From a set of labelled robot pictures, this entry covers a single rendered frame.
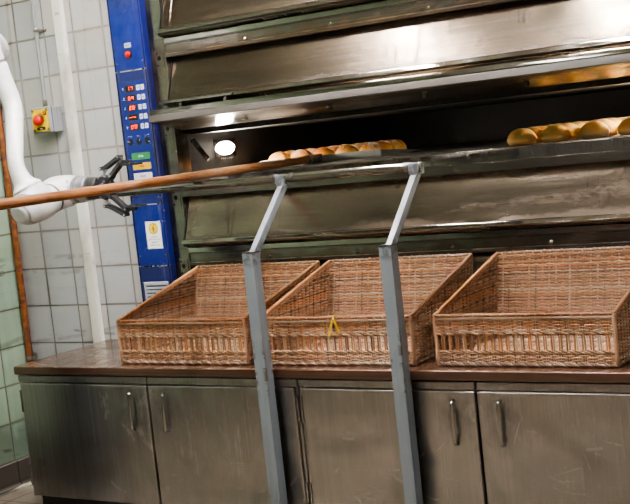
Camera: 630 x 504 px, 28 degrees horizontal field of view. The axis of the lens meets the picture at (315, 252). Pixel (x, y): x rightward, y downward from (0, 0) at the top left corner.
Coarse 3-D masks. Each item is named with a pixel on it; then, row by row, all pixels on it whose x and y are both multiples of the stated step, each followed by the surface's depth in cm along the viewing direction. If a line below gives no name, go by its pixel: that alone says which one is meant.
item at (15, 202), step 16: (272, 160) 459; (288, 160) 466; (304, 160) 475; (160, 176) 403; (176, 176) 408; (192, 176) 415; (208, 176) 423; (48, 192) 359; (64, 192) 363; (80, 192) 369; (96, 192) 375; (112, 192) 382; (0, 208) 342
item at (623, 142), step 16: (544, 144) 390; (560, 144) 387; (576, 144) 384; (592, 144) 382; (608, 144) 379; (624, 144) 376; (368, 160) 427; (384, 160) 421; (400, 160) 417; (416, 160) 414; (432, 160) 411; (448, 160) 408; (464, 160) 405; (480, 160) 402; (496, 160) 399; (224, 176) 457; (240, 176) 453
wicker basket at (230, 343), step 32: (192, 288) 462; (224, 288) 457; (288, 288) 419; (128, 320) 425; (160, 320) 417; (192, 320) 409; (224, 320) 402; (128, 352) 427; (160, 352) 419; (192, 352) 411; (224, 352) 404
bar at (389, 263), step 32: (128, 192) 433; (160, 192) 426; (256, 256) 382; (384, 256) 356; (256, 288) 382; (384, 288) 358; (256, 320) 383; (256, 352) 385; (416, 448) 363; (416, 480) 362
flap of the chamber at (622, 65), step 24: (504, 72) 378; (528, 72) 374; (552, 72) 371; (576, 72) 371; (600, 72) 372; (624, 72) 372; (312, 96) 415; (336, 96) 410; (360, 96) 406; (384, 96) 406; (408, 96) 407; (432, 96) 407; (456, 96) 408; (168, 120) 448; (192, 120) 449; (216, 120) 449; (240, 120) 450
